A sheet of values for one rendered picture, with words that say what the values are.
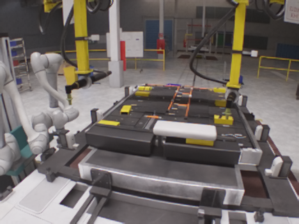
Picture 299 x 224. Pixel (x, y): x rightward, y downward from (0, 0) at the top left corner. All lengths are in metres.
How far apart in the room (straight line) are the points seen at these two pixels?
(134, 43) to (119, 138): 8.57
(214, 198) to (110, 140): 0.67
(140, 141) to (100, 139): 0.26
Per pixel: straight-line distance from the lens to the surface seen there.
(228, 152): 1.11
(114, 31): 6.61
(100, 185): 1.15
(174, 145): 1.09
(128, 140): 1.15
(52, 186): 1.31
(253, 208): 1.16
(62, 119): 1.83
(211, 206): 1.07
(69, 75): 7.72
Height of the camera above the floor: 1.66
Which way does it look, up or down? 22 degrees down
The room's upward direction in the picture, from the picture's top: straight up
